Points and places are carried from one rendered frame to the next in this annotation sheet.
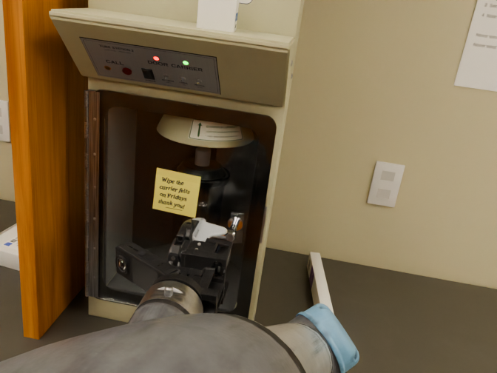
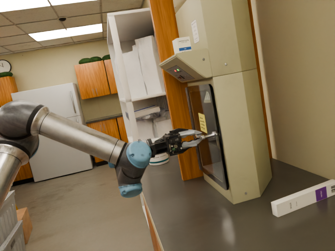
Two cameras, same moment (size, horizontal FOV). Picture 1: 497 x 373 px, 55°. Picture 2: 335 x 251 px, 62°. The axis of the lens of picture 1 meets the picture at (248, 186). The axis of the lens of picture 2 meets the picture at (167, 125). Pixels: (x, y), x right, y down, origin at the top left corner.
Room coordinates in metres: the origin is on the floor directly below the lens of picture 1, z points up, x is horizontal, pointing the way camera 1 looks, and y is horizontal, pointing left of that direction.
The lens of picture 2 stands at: (0.29, -0.92, 1.41)
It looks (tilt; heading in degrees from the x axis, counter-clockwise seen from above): 8 degrees down; 74
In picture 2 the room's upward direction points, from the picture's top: 11 degrees counter-clockwise
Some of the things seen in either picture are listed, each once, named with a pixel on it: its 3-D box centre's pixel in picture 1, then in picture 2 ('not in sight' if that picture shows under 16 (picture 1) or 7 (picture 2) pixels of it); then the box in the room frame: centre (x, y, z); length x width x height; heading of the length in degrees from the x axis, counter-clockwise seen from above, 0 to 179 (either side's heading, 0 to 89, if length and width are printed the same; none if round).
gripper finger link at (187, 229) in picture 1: (187, 239); (178, 134); (0.61, 0.08, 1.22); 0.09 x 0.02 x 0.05; 175
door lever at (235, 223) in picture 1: (211, 227); (204, 135); (0.71, 0.05, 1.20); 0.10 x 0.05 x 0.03; 84
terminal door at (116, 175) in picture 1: (174, 216); (205, 133); (0.74, 0.12, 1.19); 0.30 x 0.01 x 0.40; 84
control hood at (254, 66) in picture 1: (176, 60); (182, 69); (0.70, 0.12, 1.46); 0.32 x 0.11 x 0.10; 84
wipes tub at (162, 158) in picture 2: not in sight; (157, 151); (0.68, 0.77, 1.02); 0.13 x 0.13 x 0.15
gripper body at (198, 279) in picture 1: (192, 278); (165, 145); (0.55, 0.06, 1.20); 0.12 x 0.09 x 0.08; 175
